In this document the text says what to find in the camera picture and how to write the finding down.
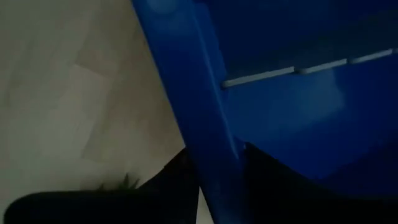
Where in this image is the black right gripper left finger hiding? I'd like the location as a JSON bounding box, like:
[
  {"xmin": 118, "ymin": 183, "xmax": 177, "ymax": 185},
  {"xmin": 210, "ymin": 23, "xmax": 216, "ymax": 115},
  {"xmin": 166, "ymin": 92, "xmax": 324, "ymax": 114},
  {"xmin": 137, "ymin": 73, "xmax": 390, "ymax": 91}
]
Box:
[{"xmin": 2, "ymin": 147, "xmax": 200, "ymax": 224}]

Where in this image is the large blue plastic bin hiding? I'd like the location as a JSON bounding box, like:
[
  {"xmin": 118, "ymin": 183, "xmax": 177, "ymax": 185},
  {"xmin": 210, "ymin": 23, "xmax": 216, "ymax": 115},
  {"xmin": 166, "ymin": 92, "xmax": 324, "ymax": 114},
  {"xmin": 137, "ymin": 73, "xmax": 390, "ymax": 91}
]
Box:
[{"xmin": 130, "ymin": 0, "xmax": 398, "ymax": 224}]

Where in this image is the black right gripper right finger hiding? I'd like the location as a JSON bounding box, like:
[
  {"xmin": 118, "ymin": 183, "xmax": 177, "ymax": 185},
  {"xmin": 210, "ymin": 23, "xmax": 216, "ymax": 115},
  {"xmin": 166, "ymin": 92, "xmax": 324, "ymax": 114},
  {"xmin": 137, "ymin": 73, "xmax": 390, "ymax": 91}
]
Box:
[{"xmin": 244, "ymin": 142, "xmax": 398, "ymax": 224}]

